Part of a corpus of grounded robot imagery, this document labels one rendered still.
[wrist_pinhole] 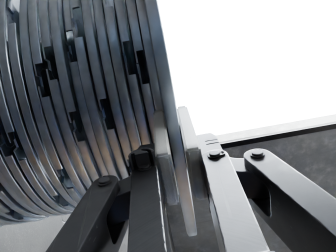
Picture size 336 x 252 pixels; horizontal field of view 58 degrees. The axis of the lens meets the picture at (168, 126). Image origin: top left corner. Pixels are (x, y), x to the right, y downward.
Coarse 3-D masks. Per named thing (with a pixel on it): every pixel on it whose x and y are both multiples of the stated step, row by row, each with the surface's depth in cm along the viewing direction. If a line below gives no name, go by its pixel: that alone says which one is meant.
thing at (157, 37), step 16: (144, 0) 17; (160, 32) 17; (160, 48) 17; (160, 64) 17; (160, 80) 17; (160, 96) 17; (176, 112) 17; (176, 128) 17; (176, 144) 18; (176, 160) 18; (176, 176) 19; (192, 208) 20; (192, 224) 22
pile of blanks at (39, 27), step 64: (0, 0) 25; (64, 0) 25; (128, 0) 24; (0, 64) 24; (64, 64) 23; (128, 64) 25; (0, 128) 25; (64, 128) 24; (128, 128) 24; (0, 192) 27; (64, 192) 28
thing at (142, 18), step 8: (136, 0) 24; (136, 8) 24; (144, 8) 24; (144, 16) 23; (144, 24) 23; (144, 32) 23; (144, 40) 23; (144, 48) 23; (144, 56) 24; (152, 56) 23; (152, 64) 23; (152, 72) 23; (152, 80) 24; (152, 88) 24; (152, 96) 24; (160, 104) 24; (176, 184) 30
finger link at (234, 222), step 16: (208, 160) 14; (224, 160) 13; (208, 176) 12; (224, 176) 12; (208, 192) 13; (224, 192) 11; (240, 192) 11; (224, 208) 10; (240, 208) 10; (224, 224) 10; (240, 224) 10; (256, 224) 9; (224, 240) 9; (240, 240) 9; (256, 240) 9
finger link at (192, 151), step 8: (184, 112) 19; (184, 120) 18; (184, 128) 17; (192, 128) 17; (184, 136) 16; (192, 136) 16; (184, 144) 15; (192, 144) 15; (184, 152) 17; (192, 152) 14; (200, 152) 15; (192, 160) 15; (200, 160) 15; (192, 168) 15; (200, 168) 15; (192, 176) 15; (200, 176) 15; (192, 184) 15; (200, 184) 15; (192, 192) 15; (200, 192) 15
